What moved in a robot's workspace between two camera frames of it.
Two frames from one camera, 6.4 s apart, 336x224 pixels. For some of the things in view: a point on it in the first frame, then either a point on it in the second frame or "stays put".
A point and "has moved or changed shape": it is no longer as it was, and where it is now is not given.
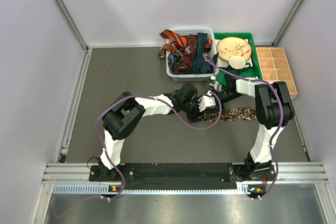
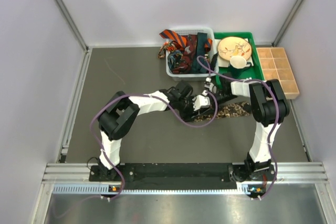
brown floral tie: x=234 y=114 has moved or changed shape
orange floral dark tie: x=167 y=47 stays put
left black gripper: x=196 y=114 stays put
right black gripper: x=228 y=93 stays put
